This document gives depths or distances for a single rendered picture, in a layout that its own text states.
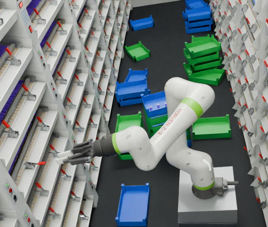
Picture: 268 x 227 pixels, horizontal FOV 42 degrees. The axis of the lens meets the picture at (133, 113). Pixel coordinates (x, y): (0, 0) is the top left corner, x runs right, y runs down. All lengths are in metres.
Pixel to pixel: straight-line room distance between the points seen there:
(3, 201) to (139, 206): 1.25
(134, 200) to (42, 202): 0.92
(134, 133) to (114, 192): 1.28
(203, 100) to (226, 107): 1.55
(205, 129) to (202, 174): 1.14
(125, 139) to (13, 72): 0.59
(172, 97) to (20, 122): 0.75
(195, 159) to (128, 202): 0.83
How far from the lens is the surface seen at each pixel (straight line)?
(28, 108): 1.75
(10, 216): 1.58
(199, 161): 1.90
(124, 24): 4.77
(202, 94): 1.70
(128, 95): 3.35
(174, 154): 1.98
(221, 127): 3.02
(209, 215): 2.03
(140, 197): 2.60
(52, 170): 1.97
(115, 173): 2.80
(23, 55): 1.78
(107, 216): 2.56
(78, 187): 2.38
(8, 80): 1.61
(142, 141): 1.45
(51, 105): 2.01
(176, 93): 1.79
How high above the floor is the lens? 2.02
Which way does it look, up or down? 38 degrees down
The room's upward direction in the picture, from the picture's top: 13 degrees counter-clockwise
